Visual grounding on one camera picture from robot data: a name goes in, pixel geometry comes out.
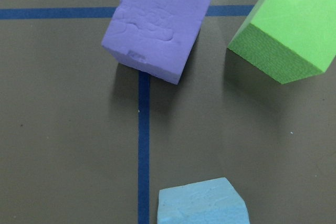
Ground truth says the purple foam block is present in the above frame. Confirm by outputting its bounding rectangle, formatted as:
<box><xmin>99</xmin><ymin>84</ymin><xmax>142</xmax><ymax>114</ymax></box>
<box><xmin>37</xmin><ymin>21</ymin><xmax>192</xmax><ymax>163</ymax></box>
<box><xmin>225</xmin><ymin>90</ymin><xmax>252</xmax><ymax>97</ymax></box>
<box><xmin>101</xmin><ymin>0</ymin><xmax>211</xmax><ymax>84</ymax></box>

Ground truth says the green foam block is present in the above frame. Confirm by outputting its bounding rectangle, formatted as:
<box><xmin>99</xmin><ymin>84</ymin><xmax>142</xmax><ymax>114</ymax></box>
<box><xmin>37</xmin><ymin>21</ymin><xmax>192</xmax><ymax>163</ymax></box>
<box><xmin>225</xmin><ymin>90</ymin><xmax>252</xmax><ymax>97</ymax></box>
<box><xmin>228</xmin><ymin>0</ymin><xmax>335</xmax><ymax>84</ymax></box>

